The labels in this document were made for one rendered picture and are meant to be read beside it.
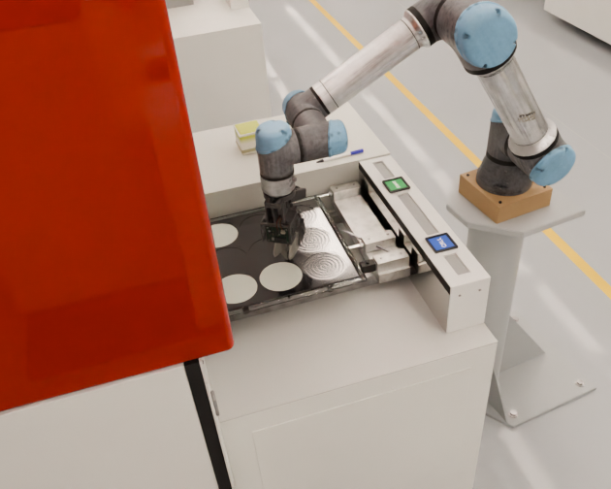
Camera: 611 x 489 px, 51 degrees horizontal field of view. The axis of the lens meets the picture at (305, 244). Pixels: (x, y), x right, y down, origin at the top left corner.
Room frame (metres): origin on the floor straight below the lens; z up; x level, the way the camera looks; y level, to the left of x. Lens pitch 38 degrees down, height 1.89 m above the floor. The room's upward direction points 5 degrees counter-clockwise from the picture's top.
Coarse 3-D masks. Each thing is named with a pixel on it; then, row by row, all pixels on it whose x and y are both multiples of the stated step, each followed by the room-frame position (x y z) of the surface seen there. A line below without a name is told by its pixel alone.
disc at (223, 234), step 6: (216, 228) 1.35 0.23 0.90; (222, 228) 1.35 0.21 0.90; (228, 228) 1.34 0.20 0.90; (234, 228) 1.34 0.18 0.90; (216, 234) 1.32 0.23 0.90; (222, 234) 1.32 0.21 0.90; (228, 234) 1.32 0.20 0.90; (234, 234) 1.32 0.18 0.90; (216, 240) 1.30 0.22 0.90; (222, 240) 1.30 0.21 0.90; (228, 240) 1.29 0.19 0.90; (234, 240) 1.29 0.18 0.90; (216, 246) 1.27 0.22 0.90
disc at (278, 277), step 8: (272, 264) 1.18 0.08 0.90; (280, 264) 1.18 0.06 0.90; (288, 264) 1.18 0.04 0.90; (264, 272) 1.16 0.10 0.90; (272, 272) 1.15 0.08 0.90; (280, 272) 1.15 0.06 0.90; (288, 272) 1.15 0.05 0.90; (296, 272) 1.15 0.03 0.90; (264, 280) 1.13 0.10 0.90; (272, 280) 1.12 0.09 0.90; (280, 280) 1.12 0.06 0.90; (288, 280) 1.12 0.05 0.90; (296, 280) 1.12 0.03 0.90; (272, 288) 1.10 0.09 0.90; (280, 288) 1.09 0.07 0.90; (288, 288) 1.09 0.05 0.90
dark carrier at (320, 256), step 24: (240, 216) 1.39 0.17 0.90; (312, 216) 1.36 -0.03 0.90; (240, 240) 1.29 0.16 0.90; (312, 240) 1.26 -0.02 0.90; (336, 240) 1.25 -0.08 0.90; (240, 264) 1.19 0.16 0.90; (264, 264) 1.19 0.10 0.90; (312, 264) 1.17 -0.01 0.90; (336, 264) 1.16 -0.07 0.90; (264, 288) 1.10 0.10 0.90; (312, 288) 1.09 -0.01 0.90
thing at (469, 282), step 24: (384, 168) 1.48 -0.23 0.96; (384, 192) 1.36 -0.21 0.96; (408, 192) 1.35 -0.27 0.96; (408, 216) 1.24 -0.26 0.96; (432, 216) 1.24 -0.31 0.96; (456, 240) 1.14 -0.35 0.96; (456, 264) 1.06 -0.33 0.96; (456, 288) 0.99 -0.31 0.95; (480, 288) 1.00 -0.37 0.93; (456, 312) 0.99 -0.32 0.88; (480, 312) 1.00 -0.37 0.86
